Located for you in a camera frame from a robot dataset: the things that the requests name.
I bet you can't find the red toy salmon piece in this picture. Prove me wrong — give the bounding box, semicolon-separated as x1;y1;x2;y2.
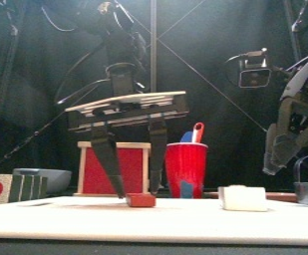
124;192;156;209

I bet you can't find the wooden box with red face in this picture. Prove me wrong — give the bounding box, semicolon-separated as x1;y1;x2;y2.
73;140;154;198

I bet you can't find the red plastic cup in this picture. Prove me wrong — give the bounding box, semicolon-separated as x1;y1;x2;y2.
162;141;208;200

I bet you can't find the blue plastic utensil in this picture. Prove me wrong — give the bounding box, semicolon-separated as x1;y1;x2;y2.
178;130;195;144

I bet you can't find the red plastic spoon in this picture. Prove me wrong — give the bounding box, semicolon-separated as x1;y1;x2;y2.
190;122;206;144

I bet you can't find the pale blue bowl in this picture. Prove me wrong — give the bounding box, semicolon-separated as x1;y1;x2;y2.
11;167;73;195

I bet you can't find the white toy rice block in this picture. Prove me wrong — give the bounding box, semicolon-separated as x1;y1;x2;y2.
217;184;269;213

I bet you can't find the white cutting board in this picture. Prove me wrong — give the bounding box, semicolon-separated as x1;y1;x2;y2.
0;195;308;248

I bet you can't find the green white red-dot block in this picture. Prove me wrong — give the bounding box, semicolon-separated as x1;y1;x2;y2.
0;173;49;207

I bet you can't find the grey left arm cable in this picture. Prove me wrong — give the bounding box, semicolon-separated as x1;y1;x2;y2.
53;78;114;106

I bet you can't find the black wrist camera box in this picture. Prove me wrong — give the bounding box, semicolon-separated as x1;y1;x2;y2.
237;47;273;90

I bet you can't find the vertical metal frame pole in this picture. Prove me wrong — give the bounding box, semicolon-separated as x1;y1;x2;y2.
150;0;158;94

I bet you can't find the diagonal frame wire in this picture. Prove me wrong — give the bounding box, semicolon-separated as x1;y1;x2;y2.
0;0;206;175
156;39;267;133

